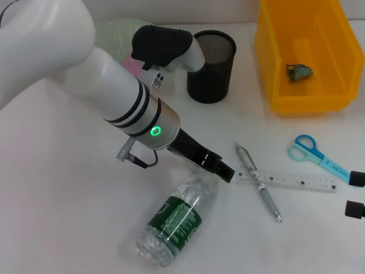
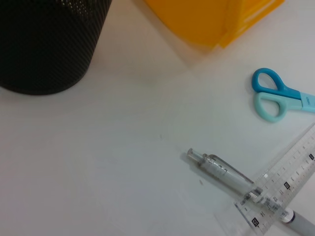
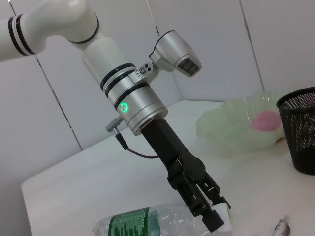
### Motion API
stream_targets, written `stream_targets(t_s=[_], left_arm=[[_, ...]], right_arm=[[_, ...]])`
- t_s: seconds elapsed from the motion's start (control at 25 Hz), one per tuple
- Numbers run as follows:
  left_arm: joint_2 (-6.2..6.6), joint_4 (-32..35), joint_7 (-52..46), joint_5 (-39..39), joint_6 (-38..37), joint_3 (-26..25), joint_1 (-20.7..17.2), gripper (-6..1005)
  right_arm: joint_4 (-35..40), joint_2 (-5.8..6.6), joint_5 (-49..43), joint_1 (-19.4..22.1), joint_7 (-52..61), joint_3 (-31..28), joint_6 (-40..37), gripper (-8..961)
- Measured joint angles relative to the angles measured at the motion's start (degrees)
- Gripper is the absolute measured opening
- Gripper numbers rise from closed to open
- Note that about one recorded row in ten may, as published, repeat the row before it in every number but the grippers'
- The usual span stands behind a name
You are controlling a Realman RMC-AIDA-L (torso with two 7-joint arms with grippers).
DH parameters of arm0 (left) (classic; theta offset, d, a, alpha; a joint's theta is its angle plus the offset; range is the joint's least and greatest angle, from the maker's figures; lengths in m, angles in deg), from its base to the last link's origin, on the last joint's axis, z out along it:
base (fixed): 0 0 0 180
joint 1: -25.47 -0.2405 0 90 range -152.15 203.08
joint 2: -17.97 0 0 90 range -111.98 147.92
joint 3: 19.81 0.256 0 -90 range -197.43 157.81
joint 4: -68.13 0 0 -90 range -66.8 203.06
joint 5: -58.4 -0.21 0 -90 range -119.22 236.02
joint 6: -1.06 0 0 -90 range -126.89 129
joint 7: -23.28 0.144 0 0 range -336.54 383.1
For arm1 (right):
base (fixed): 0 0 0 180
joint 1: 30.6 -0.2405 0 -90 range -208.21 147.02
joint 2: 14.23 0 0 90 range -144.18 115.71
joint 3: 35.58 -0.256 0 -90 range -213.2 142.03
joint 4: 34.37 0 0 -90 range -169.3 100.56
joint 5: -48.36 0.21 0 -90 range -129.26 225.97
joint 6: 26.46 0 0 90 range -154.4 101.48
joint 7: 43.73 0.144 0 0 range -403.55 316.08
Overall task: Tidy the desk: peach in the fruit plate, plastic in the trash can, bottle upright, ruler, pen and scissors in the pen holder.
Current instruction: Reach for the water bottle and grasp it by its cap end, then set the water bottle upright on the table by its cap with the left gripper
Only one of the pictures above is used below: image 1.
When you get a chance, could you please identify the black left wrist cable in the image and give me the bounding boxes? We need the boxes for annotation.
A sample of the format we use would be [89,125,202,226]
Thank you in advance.
[115,136,159,170]

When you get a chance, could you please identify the yellow plastic storage bin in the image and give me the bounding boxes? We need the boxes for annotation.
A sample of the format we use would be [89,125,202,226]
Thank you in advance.
[254,0,365,115]

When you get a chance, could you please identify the translucent green fruit plate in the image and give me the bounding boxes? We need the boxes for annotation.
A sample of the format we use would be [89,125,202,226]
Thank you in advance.
[94,17,156,78]

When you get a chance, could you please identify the small teal rock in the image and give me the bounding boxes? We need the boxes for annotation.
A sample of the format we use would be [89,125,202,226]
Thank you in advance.
[285,63,314,83]

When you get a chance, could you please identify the water bottle green label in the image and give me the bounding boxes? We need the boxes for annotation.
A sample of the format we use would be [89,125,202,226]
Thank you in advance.
[135,173,221,268]

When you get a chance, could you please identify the pink peach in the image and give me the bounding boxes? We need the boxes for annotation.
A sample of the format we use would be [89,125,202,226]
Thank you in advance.
[122,54,143,75]

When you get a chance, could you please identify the blue safety scissors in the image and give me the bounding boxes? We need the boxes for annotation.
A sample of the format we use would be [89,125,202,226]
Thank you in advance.
[288,134,360,190]

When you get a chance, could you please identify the transparent plastic ruler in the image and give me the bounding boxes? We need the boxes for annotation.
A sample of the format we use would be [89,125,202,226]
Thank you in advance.
[236,167,340,195]

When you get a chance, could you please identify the grey grip ballpoint pen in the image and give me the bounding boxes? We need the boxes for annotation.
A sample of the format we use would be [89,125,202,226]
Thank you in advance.
[234,142,283,223]

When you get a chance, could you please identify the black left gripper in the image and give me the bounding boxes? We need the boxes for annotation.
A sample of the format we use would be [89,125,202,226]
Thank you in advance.
[167,128,236,184]

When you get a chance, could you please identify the black mesh pen holder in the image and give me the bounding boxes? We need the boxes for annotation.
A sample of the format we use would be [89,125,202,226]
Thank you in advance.
[186,30,238,104]

